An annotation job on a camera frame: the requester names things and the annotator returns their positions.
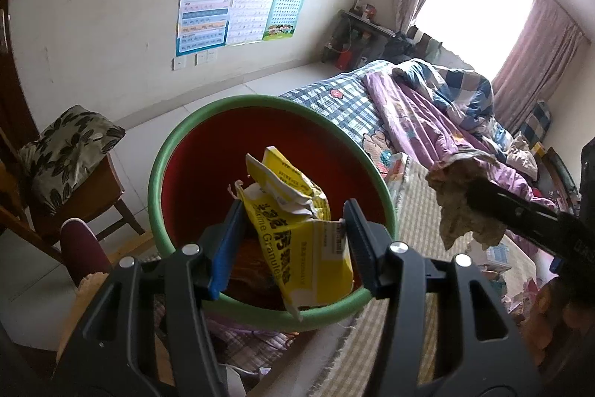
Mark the wooden chair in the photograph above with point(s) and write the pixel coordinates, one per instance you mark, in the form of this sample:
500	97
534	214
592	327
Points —
93	201

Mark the white wall switch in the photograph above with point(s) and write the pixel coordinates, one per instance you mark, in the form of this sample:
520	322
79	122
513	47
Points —
178	64

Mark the brown paper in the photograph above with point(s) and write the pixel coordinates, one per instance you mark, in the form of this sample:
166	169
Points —
453	201

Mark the floral cushion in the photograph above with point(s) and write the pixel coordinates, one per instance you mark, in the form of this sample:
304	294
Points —
65	150

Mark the dark wooden door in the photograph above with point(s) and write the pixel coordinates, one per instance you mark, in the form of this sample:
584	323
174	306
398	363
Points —
11	67

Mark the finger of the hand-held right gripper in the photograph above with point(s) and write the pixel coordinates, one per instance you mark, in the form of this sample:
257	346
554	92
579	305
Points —
539	232
511	199

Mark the window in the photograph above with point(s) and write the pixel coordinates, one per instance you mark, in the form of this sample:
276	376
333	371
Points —
479	6

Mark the beige woven mat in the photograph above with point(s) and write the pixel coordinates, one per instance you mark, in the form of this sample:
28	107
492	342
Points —
418	276

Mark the yellow medicine packet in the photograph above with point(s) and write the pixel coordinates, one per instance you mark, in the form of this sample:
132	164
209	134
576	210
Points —
307	260

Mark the dark desk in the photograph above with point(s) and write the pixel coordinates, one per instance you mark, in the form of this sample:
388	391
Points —
362	34

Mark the blue chart wall poster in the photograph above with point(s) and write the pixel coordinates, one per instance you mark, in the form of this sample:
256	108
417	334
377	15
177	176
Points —
202	11

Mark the blue checked pillow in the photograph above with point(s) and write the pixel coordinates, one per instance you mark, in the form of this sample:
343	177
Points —
535	122

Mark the blue checked bed sheet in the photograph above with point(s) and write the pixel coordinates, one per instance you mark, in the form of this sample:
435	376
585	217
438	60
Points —
339	108

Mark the orange cloth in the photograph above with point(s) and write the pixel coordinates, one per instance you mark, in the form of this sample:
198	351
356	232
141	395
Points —
551	318

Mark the white chart wall poster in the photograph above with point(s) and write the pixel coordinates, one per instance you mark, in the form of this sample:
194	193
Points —
251	8

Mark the red container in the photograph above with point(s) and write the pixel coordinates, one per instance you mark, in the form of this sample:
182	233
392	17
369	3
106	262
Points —
344	60

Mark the blue plaid quilt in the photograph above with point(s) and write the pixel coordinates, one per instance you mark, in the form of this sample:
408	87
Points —
458	92

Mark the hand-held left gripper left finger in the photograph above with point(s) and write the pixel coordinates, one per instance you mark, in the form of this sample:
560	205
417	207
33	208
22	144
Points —
227	250

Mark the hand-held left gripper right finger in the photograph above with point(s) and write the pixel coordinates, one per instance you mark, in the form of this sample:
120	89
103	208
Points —
361	250

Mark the green chart wall poster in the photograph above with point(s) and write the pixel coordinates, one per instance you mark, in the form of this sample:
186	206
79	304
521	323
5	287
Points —
286	6

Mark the purple printed quilt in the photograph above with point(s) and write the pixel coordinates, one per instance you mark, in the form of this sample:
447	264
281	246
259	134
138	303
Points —
418	122

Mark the green-rimmed red bucket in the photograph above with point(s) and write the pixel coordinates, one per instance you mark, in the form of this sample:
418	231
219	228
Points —
209	146

